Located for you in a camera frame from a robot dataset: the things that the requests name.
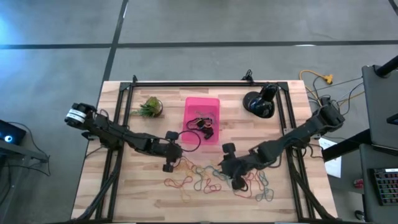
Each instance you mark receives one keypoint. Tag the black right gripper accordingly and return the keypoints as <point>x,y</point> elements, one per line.
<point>244,166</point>

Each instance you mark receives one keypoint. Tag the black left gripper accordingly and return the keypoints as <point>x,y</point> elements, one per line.
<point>163,150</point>

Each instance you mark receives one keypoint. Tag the large red rubber band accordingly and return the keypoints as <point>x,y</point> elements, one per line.
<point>245,197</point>

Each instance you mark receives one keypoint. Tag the orange-red rubber band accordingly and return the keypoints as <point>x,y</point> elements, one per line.
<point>174,185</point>

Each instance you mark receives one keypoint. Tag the dark rubber band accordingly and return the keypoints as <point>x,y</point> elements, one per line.
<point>196,186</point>

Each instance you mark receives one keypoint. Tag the large black rubber band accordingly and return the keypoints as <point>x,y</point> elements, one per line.
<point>188,125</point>

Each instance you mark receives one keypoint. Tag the yellow rubber band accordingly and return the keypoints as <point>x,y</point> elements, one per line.
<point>186,197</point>

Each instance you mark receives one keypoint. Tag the black wide rubber band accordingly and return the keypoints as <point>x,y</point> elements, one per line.
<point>209,133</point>

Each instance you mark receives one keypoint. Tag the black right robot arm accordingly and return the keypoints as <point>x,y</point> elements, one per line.
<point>298,137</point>

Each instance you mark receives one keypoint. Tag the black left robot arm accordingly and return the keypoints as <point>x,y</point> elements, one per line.
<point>124,137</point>

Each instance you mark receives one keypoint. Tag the teal rubber band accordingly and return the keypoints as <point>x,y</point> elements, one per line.
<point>202,170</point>
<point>222,177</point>

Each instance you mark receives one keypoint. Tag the grey-blue rubber band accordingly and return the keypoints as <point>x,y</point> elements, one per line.
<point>264,199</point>

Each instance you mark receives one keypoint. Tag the pink translucent plastic bin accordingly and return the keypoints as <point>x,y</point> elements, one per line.
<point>202,105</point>

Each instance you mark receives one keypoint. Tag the small potted green plant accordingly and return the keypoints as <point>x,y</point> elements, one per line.
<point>152,107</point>

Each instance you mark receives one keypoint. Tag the silver mounting plate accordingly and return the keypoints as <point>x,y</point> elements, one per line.
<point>287,131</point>

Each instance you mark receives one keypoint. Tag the black desk lamp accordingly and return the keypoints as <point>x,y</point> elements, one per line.
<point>259,105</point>

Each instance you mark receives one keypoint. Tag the white paper sheet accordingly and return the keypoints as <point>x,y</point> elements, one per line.
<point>334,168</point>

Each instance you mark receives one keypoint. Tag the black diagonal bar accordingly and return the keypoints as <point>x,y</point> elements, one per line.
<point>345,144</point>

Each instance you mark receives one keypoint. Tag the small red object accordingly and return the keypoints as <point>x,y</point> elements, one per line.
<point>358,183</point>

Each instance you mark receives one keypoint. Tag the black computer mouse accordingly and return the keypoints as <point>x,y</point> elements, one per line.
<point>360,215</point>

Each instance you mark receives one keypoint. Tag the grey desk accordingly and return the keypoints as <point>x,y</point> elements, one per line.
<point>382,158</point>

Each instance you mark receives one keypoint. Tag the grey side stand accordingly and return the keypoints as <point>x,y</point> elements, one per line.
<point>18,152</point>

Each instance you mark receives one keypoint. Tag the backlit black keyboard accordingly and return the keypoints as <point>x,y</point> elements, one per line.
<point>387,186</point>

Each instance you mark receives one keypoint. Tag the black device with blue light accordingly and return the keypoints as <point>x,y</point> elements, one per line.
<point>12,132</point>

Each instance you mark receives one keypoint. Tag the grey side table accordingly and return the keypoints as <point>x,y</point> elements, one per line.
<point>382,102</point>

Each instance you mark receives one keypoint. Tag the black flat device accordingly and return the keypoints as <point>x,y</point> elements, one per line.
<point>392,119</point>

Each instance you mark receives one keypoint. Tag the black pole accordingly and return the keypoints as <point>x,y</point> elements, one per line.
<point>387,67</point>

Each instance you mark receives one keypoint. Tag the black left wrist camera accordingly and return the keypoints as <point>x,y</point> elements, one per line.
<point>172,135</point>

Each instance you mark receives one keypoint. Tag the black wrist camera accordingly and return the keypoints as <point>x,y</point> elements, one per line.
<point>172,135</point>
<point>229,148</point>

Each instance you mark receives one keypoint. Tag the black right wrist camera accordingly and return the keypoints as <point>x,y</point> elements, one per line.
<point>229,148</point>

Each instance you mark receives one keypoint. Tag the black aluminium table frame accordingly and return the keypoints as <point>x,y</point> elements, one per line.
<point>202,84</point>

